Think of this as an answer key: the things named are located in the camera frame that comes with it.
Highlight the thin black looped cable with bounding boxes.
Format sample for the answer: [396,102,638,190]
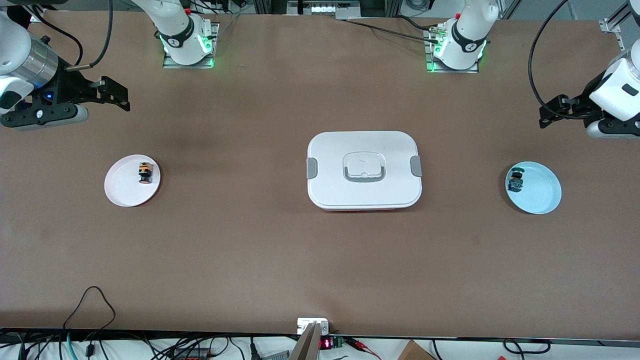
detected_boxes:
[62,286,117,333]

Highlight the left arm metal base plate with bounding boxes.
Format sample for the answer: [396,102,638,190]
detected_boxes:
[425,25,480,74]

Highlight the white lunch box grey clips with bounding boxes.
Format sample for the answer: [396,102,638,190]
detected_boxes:
[306,131,423,212]

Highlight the black coiled cable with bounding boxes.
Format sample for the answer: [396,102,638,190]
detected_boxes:
[502,339,552,354]

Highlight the aluminium camera mount bar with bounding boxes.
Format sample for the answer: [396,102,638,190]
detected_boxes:
[287,321,322,360]

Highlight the white metal clamp block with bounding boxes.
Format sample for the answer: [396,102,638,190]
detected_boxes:
[297,318,330,336]

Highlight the black base power cable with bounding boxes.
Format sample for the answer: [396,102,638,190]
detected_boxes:
[345,15,441,41]

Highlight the black power adapter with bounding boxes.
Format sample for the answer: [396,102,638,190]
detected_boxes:
[170,347,211,360]

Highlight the brown cardboard box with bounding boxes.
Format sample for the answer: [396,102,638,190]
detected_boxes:
[397,340,436,360]

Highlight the grey metal rack unit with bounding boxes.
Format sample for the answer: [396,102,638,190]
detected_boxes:
[287,0,362,20]

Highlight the teal cable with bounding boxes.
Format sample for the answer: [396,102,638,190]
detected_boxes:
[59,332,77,360]

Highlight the light blue round plate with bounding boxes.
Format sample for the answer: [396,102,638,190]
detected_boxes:
[505,161,563,215]

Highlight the pink round plate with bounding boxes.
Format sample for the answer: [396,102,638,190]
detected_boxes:
[104,154,162,208]

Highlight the aluminium frame profile with bracket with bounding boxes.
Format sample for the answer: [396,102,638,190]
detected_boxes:
[599,0,640,51]

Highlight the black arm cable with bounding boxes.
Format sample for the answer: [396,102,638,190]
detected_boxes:
[528,0,601,121]
[25,0,115,72]

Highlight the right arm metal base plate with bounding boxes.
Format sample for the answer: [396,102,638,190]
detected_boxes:
[162,22,221,69]

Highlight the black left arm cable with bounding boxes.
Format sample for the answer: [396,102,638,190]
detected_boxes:
[528,0,601,121]

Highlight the red clip test leads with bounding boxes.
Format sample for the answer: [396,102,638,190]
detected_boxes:
[345,337,382,360]

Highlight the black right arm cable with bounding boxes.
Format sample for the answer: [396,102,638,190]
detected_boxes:
[25,0,115,72]

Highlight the black table edge trim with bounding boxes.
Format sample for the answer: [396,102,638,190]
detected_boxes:
[0,327,640,348]

